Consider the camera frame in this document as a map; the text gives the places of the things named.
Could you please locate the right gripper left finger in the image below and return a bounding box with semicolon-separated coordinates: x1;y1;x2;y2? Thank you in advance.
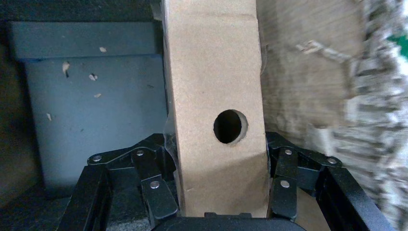
88;133;179;229

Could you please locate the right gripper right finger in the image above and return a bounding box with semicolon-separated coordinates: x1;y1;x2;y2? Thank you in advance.
266;131;343;222

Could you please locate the small brown cardboard box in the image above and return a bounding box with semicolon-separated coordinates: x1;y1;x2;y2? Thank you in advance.
161;0;271;218

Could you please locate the large open brown carton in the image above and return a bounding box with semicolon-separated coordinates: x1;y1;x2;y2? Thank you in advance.
0;0;408;231

